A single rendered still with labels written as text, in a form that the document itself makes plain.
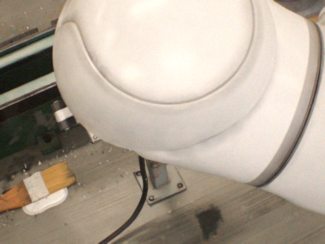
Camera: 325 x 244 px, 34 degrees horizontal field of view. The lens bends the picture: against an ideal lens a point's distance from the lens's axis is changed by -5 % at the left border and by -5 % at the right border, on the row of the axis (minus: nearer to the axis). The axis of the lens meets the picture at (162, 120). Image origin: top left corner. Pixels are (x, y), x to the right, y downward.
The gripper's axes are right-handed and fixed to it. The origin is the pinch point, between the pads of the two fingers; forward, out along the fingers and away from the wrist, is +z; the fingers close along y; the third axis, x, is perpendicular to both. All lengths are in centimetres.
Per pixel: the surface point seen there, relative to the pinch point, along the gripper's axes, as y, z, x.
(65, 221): 12.5, 30.6, 14.0
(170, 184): -6.2, 29.1, 15.0
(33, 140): 12.6, 39.6, -1.1
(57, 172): 10.6, 35.5, 6.0
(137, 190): -0.9, 30.6, 13.9
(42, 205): 15.2, 33.1, 10.1
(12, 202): 20.2, 34.2, 7.6
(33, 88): 8.8, 32.5, -8.9
